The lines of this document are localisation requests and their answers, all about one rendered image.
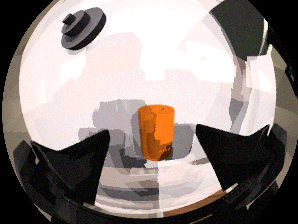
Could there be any orange knob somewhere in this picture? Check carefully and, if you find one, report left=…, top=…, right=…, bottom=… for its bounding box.
left=138, top=104, right=174, bottom=161

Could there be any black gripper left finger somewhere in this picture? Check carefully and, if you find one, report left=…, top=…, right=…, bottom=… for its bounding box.
left=31, top=129, right=110, bottom=206

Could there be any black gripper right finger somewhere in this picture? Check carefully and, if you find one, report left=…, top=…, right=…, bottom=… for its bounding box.
left=194, top=124, right=270, bottom=190

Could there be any dark grey stepped pedestal with shaft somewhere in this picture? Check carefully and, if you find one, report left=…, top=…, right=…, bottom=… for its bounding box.
left=61, top=7, right=106, bottom=51

